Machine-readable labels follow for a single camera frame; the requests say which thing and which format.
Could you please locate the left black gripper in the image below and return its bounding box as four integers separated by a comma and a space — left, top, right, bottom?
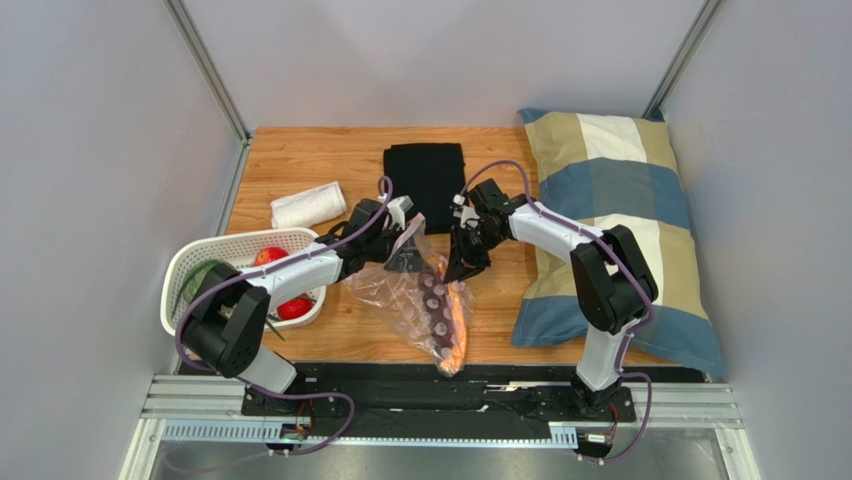
365, 225, 431, 275

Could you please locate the clear zip top bag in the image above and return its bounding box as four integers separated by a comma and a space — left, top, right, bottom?
343, 214, 474, 366

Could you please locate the orange fake carrot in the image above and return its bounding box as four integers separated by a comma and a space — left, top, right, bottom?
417, 256, 467, 377

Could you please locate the red fake tomato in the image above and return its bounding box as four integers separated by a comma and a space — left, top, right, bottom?
252, 246, 289, 267

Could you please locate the red fake apple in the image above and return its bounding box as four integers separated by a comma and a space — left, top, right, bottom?
276, 296, 314, 321

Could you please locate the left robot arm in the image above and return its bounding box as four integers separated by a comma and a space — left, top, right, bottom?
175, 195, 413, 394

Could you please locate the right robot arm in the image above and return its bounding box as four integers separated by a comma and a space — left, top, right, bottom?
444, 180, 659, 409

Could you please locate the black folded cloth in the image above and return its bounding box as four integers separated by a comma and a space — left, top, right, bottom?
383, 143, 466, 235

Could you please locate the white rolled towel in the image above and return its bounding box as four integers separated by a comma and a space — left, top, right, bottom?
270, 181, 347, 229

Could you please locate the white perforated plastic basket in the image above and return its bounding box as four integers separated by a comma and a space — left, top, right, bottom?
160, 227, 318, 335

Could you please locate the plaid pillow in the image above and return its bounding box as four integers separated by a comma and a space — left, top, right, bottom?
519, 108, 728, 378

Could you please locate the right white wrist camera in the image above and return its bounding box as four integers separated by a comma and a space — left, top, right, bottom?
452, 194, 480, 229

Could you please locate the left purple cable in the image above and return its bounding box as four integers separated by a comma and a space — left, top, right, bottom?
174, 175, 395, 374

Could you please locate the purple cable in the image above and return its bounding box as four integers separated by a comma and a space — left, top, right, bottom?
459, 159, 660, 464
174, 175, 395, 374

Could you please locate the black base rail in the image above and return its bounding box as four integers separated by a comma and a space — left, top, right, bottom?
136, 359, 743, 461

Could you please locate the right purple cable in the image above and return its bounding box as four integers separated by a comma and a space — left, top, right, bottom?
459, 159, 660, 464

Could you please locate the left aluminium frame post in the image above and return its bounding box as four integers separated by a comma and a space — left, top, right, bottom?
164, 0, 252, 145

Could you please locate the aluminium frame post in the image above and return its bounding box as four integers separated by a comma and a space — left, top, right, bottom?
642, 0, 725, 121
164, 0, 252, 145

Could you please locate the right aluminium frame post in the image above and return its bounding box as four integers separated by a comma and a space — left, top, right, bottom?
642, 0, 725, 121

